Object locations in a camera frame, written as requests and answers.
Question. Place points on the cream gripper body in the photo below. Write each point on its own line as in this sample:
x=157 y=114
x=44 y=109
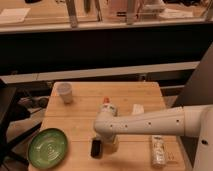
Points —
x=111 y=147

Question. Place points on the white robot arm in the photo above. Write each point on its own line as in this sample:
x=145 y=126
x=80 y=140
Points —
x=188 y=121

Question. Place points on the orange carrot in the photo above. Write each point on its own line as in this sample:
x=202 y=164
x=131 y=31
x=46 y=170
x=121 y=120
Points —
x=106 y=100

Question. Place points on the green plate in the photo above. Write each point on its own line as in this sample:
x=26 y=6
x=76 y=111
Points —
x=48 y=148

